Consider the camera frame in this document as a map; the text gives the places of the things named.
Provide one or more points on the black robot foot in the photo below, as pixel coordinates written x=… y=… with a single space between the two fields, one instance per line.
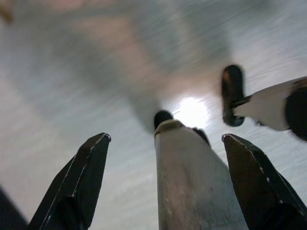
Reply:
x=231 y=88
x=163 y=117

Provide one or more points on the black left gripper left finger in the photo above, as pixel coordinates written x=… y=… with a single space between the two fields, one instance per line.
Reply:
x=79 y=187

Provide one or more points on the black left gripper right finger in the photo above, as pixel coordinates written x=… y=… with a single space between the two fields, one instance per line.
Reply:
x=259 y=191

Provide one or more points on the black right robot foot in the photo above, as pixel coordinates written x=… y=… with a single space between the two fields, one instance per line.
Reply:
x=231 y=88

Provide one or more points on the black left robot foot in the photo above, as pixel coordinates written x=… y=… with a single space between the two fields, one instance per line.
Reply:
x=163 y=117

